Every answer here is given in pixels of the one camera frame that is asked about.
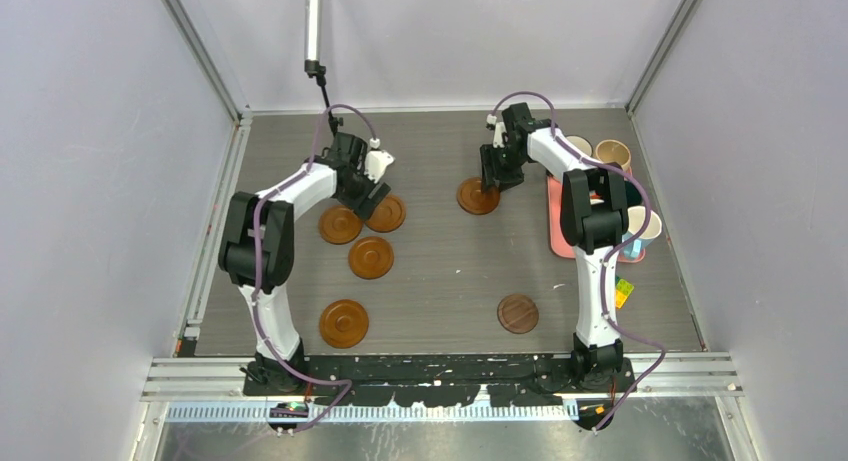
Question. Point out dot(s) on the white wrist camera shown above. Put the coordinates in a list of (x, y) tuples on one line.
[(500, 137), (377, 160)]

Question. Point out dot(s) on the beige ceramic mug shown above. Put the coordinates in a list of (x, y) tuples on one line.
[(610, 151)]

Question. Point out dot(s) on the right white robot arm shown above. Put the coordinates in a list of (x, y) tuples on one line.
[(593, 220)]

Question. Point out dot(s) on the brown wooden coaster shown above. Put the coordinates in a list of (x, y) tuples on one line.
[(343, 324), (474, 199), (388, 216), (339, 225), (371, 257)]

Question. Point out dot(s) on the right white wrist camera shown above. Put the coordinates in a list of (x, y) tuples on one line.
[(500, 137)]

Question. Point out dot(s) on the dark walnut wooden coaster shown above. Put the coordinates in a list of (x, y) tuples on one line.
[(518, 313)]

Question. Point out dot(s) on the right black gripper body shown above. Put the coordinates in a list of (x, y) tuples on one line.
[(510, 171)]

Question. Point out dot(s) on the cream ceramic mug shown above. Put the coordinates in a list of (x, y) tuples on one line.
[(581, 144)]

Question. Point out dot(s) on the orange ceramic mug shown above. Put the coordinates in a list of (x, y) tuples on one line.
[(596, 196)]

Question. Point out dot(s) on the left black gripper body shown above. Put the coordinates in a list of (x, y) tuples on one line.
[(362, 185)]

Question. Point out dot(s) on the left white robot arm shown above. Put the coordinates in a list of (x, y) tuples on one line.
[(257, 248)]

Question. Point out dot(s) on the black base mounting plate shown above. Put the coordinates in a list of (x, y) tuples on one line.
[(432, 380)]

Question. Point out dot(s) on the black tripod with silver pole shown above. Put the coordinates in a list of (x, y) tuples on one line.
[(313, 67)]

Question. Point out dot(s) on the pink plastic tray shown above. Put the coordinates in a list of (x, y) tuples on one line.
[(558, 244)]

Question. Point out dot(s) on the colourful cube block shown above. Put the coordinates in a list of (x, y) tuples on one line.
[(623, 290)]

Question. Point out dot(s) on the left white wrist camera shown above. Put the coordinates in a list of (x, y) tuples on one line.
[(377, 160)]

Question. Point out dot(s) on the light blue ceramic mug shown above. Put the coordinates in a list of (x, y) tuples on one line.
[(644, 227)]

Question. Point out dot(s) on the aluminium frame rail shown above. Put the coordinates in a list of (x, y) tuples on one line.
[(210, 389)]

